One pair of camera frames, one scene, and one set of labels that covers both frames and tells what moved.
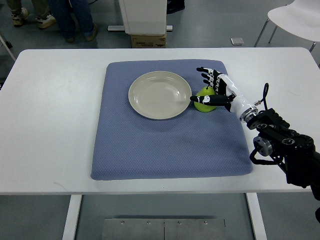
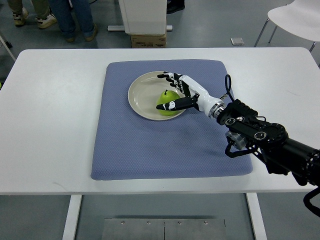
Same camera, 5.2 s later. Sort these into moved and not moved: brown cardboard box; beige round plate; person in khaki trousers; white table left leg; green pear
Moved: green pear
Not moved: brown cardboard box; person in khaki trousers; white table left leg; beige round plate
